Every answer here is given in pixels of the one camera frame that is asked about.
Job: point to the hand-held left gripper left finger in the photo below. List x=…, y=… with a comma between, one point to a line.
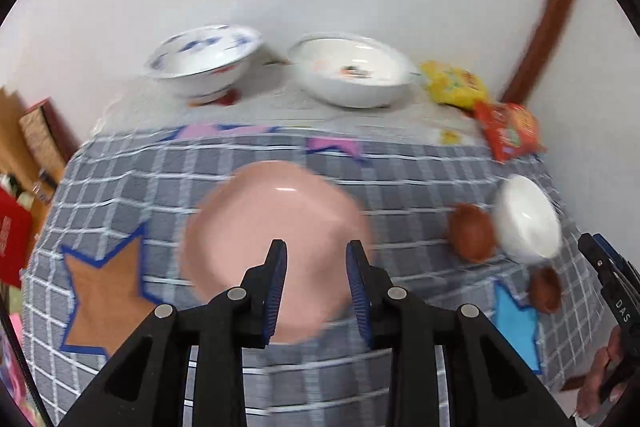
x=275, y=294

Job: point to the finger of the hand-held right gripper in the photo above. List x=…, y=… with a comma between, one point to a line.
x=607, y=257

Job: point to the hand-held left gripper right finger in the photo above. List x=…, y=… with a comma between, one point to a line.
x=357, y=294

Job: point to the small brown bowl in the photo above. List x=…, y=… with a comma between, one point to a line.
x=546, y=289
x=472, y=232

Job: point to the pink square plate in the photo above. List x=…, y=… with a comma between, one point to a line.
x=280, y=212

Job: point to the small white bowl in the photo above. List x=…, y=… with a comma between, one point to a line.
x=527, y=217

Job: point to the person's right hand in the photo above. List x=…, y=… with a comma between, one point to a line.
x=597, y=372

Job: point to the red snack packet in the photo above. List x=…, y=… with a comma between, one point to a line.
x=510, y=132

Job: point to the grey checked star tablecloth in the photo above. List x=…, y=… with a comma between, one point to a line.
x=150, y=187

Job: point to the large white bowl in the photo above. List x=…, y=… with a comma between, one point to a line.
x=360, y=94

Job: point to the yellow snack packet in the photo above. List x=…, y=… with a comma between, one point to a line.
x=455, y=84

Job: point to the white bowl with red print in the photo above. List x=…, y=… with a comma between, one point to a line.
x=350, y=62

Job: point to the blue crane print bowl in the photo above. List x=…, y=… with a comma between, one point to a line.
x=200, y=57

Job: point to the red paper bag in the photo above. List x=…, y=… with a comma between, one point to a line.
x=12, y=237

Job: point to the pink cloth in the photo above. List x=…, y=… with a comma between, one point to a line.
x=10, y=367

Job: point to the brown wooden door frame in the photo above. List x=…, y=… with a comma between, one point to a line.
x=550, y=22

